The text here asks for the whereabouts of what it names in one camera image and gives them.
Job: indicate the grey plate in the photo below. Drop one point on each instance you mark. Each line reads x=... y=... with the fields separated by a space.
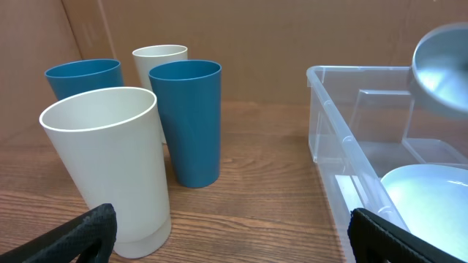
x=432 y=201

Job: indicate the white paper label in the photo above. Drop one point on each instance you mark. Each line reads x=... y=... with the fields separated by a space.
x=350 y=188

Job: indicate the grey bowl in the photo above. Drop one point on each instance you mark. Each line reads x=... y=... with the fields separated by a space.
x=437 y=77

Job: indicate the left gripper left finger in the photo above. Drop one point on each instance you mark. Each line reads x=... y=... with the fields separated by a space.
x=87 y=238

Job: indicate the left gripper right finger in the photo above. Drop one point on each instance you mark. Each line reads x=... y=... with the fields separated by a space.
x=376 y=240

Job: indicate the clear plastic storage bin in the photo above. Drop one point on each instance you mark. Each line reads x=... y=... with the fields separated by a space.
x=363 y=121

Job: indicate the blue cup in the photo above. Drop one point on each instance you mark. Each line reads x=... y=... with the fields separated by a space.
x=189 y=103
x=86 y=75

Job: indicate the beige cup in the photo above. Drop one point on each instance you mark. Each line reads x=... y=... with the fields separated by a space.
x=146 y=58
x=110 y=142

